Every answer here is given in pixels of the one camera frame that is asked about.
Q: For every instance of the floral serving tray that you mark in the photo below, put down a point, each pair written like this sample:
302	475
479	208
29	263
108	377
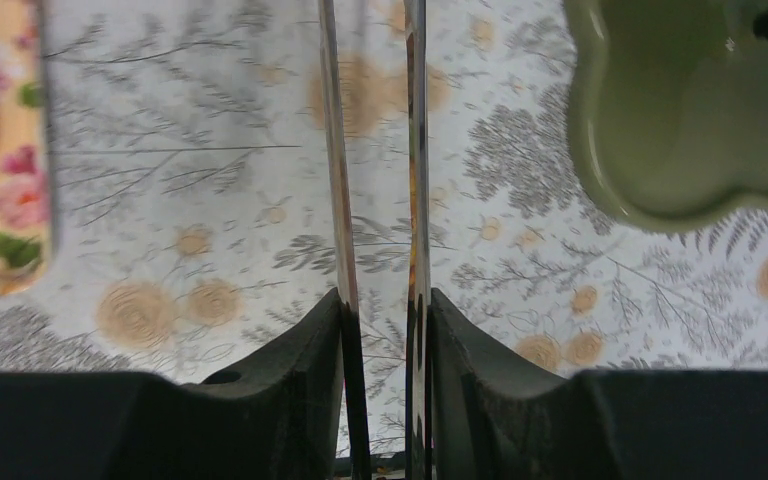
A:
26	210

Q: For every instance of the green three-tier stand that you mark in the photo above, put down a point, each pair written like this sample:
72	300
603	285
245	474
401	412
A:
667	119

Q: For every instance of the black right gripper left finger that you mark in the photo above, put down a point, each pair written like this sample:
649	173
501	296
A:
272	415

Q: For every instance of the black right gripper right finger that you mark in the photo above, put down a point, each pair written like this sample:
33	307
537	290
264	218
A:
500	416

